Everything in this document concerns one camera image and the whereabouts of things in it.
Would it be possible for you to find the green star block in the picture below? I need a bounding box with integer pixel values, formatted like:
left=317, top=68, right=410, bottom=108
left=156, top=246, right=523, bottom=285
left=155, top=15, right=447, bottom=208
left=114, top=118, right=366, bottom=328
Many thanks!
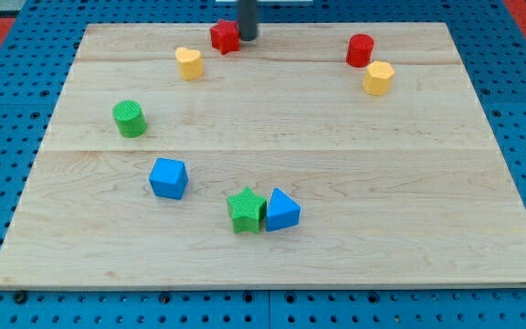
left=226, top=186, right=267, bottom=234

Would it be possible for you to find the red cylinder block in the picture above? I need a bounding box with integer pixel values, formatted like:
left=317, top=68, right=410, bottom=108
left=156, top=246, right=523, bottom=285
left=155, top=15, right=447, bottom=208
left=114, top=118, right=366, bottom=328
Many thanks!
left=346, top=34, right=374, bottom=68

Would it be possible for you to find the yellow heart block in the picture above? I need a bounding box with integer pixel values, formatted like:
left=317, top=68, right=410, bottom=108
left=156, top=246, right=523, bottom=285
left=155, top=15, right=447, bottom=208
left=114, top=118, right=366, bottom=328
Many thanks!
left=174, top=47, right=205, bottom=80

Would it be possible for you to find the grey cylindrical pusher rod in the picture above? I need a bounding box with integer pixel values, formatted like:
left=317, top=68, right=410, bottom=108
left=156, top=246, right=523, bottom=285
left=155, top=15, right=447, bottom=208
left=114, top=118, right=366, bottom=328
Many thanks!
left=237, top=0, right=258, bottom=42

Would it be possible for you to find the red star block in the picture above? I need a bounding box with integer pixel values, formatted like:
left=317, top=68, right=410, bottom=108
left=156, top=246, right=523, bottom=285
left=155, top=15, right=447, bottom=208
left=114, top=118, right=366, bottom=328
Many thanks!
left=209, top=19, right=241, bottom=55

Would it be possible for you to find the blue triangle block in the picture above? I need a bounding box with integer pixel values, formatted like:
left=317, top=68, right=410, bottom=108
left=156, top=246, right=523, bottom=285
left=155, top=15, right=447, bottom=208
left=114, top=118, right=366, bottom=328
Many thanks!
left=266, top=188, right=301, bottom=231

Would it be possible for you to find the yellow hexagon block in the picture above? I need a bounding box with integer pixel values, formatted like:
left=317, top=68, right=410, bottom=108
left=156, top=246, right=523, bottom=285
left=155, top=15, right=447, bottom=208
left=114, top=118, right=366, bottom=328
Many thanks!
left=362, top=61, right=395, bottom=96

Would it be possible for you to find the light wooden board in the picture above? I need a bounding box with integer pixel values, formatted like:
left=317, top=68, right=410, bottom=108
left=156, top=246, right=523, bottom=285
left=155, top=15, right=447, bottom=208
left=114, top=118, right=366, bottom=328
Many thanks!
left=0, top=23, right=526, bottom=292

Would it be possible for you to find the green cylinder block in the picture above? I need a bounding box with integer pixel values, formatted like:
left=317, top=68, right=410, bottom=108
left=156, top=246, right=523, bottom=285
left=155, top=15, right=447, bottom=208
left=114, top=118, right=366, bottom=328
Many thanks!
left=111, top=100, right=147, bottom=138

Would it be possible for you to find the blue cube block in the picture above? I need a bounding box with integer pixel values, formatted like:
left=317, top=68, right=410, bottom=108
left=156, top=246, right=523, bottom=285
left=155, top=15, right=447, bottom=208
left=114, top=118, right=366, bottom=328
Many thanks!
left=149, top=158, right=188, bottom=200

